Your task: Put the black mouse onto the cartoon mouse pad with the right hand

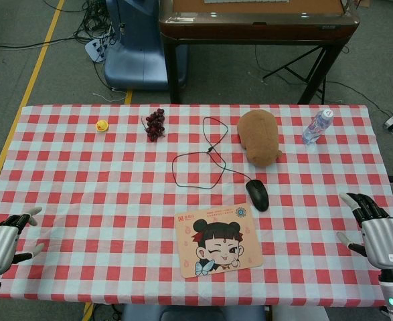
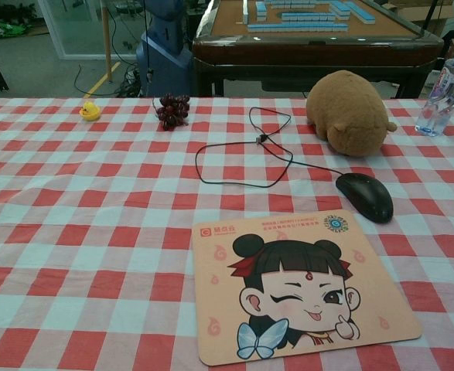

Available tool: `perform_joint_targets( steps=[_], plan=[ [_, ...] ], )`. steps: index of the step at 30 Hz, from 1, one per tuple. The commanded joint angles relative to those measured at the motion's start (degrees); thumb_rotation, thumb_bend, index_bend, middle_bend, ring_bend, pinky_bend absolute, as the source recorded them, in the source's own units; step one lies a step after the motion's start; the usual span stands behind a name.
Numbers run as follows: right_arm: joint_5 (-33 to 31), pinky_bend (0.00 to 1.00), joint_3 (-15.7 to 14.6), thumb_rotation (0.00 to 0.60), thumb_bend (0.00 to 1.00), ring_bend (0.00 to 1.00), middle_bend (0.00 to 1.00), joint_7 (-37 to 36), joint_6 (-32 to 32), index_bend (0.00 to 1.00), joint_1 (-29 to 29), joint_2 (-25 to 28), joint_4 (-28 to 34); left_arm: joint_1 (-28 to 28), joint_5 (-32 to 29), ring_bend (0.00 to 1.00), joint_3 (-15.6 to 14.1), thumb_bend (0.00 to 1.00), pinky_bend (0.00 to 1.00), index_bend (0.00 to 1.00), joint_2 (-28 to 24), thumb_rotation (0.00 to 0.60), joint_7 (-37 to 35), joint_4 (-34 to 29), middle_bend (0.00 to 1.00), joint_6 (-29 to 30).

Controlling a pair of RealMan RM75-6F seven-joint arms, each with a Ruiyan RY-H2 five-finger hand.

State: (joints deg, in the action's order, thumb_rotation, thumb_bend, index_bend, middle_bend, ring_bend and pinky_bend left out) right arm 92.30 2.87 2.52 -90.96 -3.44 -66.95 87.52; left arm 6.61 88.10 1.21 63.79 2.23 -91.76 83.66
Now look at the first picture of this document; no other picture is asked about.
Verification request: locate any dark wooden mahjong table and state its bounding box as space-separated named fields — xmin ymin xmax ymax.
xmin=158 ymin=0 xmax=360 ymax=105

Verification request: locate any black mouse cable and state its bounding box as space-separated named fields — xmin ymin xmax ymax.
xmin=171 ymin=116 xmax=250 ymax=189

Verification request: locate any clear plastic water bottle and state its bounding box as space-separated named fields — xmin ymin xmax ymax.
xmin=301 ymin=108 xmax=335 ymax=146

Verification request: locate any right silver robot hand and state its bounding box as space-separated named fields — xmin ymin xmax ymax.
xmin=336 ymin=192 xmax=393 ymax=272

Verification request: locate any dark red grape bunch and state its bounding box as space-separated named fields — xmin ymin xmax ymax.
xmin=141 ymin=108 xmax=167 ymax=144

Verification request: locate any cartoon girl mouse pad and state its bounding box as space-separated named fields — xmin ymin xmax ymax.
xmin=174 ymin=203 xmax=264 ymax=280

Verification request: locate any white floor cable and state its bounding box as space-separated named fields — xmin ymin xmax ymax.
xmin=92 ymin=87 xmax=132 ymax=104

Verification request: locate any black computer mouse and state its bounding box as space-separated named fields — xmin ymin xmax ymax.
xmin=245 ymin=179 xmax=270 ymax=212

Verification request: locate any blue machine base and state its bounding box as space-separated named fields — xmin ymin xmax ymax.
xmin=103 ymin=0 xmax=189 ymax=92

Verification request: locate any red white checkered tablecloth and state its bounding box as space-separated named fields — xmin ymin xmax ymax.
xmin=0 ymin=103 xmax=393 ymax=308

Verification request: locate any black floor cable tangle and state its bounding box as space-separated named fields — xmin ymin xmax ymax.
xmin=72 ymin=0 xmax=125 ymax=46

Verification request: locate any brown plush toy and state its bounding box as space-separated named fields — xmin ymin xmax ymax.
xmin=236 ymin=109 xmax=283 ymax=168

